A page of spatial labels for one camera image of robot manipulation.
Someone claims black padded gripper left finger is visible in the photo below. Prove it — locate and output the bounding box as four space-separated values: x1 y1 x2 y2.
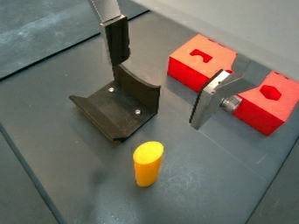
88 0 131 67

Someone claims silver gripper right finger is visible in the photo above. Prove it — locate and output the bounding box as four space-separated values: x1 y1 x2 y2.
190 55 259 130

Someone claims yellow oval peg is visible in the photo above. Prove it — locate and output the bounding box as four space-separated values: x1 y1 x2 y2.
134 141 165 187

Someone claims red shape-sorting board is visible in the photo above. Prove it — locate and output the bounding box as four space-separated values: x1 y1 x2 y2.
167 35 299 136

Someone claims black curved holder bracket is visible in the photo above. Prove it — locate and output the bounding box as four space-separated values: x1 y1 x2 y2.
70 65 161 141

